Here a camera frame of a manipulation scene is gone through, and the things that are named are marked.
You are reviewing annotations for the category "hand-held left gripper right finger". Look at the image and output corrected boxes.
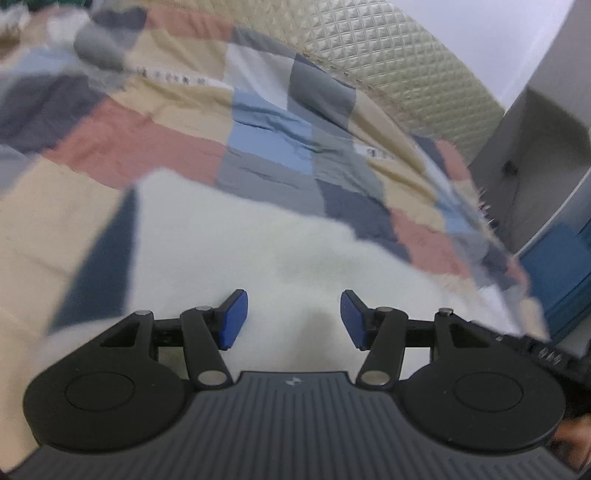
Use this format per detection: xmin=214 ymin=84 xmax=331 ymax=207
xmin=340 ymin=289 xmax=498 ymax=387

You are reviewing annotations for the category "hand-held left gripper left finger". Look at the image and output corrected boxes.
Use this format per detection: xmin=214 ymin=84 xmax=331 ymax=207
xmin=99 ymin=289 xmax=249 ymax=387

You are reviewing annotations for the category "cream sweater with navy stripes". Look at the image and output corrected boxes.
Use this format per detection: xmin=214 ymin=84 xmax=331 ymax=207
xmin=0 ymin=168 xmax=551 ymax=467

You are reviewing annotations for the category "blue chair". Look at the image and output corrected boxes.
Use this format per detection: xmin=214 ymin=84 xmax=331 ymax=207
xmin=518 ymin=222 xmax=591 ymax=344

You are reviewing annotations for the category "patchwork checked quilt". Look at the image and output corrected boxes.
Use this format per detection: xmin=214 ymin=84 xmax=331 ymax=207
xmin=0 ymin=4 xmax=552 ymax=342

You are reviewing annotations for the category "cream quilted headboard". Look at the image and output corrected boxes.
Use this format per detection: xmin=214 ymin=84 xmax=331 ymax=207
xmin=295 ymin=0 xmax=507 ymax=163

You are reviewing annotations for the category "crumpled white cloth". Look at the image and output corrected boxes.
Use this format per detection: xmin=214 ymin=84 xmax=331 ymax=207
xmin=0 ymin=7 xmax=29 ymax=37

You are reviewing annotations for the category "grey wall cabinet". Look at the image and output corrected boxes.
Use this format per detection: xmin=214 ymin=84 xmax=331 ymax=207
xmin=467 ymin=0 xmax=591 ymax=256

